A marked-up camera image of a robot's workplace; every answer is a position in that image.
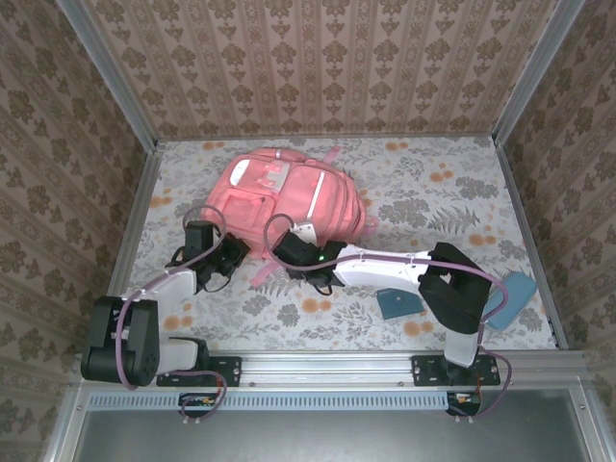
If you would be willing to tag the pink backpack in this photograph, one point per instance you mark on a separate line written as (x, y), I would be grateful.
(298, 192)

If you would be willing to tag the small teal wallet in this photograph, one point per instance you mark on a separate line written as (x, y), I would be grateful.
(398, 304)

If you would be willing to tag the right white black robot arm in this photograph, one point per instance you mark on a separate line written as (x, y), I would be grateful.
(462, 349)

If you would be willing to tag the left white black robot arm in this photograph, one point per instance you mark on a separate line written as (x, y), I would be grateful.
(178, 353)

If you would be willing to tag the floral tablecloth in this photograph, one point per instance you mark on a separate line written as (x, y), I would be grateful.
(337, 327)

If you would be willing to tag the black connector board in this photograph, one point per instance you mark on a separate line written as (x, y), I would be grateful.
(464, 409)
(192, 409)

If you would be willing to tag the grey metal panel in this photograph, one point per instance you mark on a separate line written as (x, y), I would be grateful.
(313, 438)

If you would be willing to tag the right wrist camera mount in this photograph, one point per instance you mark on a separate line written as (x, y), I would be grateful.
(307, 232)

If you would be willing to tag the aluminium frame rail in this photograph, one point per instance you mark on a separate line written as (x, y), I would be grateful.
(327, 136)
(141, 192)
(516, 192)

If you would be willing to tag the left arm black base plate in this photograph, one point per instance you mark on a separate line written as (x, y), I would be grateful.
(231, 370)

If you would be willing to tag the wide aluminium extrusion rail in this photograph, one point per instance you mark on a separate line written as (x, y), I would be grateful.
(327, 368)

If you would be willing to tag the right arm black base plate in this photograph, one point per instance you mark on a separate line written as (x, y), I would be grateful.
(421, 370)

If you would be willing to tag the aluminium frame post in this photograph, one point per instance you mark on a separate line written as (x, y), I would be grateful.
(113, 77)
(535, 72)

